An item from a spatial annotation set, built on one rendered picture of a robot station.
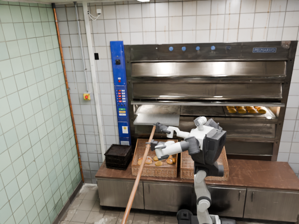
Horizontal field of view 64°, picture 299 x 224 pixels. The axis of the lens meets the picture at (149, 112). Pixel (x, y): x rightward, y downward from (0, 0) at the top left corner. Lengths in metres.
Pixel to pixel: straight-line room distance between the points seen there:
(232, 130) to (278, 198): 0.91
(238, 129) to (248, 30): 1.20
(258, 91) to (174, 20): 1.29
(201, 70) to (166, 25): 0.67
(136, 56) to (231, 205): 2.12
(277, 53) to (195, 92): 1.00
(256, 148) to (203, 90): 1.05
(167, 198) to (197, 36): 1.98
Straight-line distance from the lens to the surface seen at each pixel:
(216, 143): 2.15
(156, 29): 2.94
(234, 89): 3.09
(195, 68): 2.98
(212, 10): 2.92
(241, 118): 3.23
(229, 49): 2.97
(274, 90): 3.20
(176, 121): 3.01
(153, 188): 3.09
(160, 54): 2.98
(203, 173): 2.40
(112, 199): 3.34
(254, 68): 3.07
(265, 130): 3.36
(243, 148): 3.42
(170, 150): 2.08
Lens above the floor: 2.39
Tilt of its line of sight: 21 degrees down
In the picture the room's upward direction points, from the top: 2 degrees counter-clockwise
